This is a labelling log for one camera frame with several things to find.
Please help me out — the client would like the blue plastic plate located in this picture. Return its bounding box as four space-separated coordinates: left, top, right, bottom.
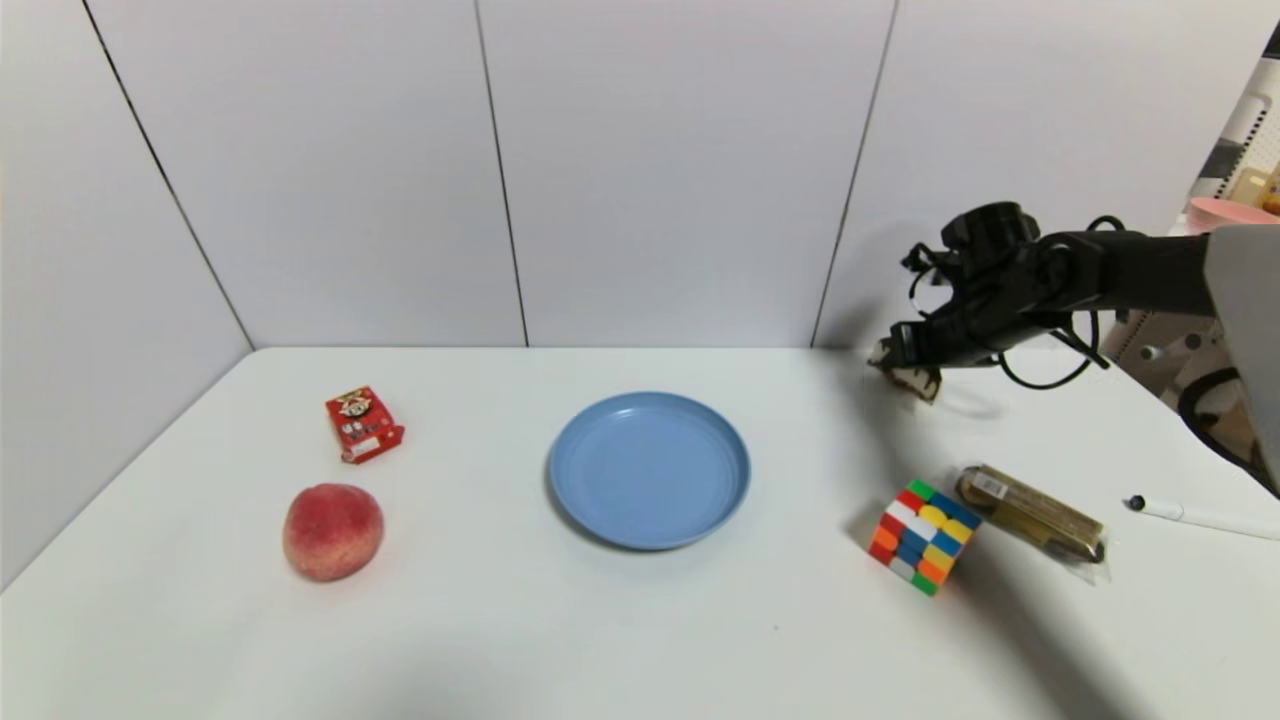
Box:
548 391 752 551

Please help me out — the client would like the gold wrapped snack bar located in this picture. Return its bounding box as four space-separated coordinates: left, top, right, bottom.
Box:
950 464 1111 585

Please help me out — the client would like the red snack box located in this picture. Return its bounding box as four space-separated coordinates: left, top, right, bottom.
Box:
325 386 406 465

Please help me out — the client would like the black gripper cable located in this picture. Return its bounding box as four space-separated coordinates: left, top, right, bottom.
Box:
998 300 1113 392

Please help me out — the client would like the chocolate cake slice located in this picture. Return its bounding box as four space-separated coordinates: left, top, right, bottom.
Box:
868 340 943 404

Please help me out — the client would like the pink bowl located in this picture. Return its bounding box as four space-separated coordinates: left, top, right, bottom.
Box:
1187 196 1280 234

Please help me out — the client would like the red peach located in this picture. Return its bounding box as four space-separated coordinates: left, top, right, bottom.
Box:
283 483 386 582

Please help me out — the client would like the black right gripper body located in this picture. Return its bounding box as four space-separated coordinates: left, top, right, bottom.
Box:
888 302 1001 370

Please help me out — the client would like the white stand with knobs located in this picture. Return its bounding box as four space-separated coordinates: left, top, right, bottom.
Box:
1138 310 1241 403

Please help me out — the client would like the white marker pen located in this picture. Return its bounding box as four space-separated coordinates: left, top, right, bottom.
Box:
1125 494 1280 542

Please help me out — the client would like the white pegboard panel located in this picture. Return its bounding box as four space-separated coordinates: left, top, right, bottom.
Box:
1190 90 1280 201

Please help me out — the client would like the multicolour puzzle cube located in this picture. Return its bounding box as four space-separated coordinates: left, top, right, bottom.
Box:
867 479 982 597

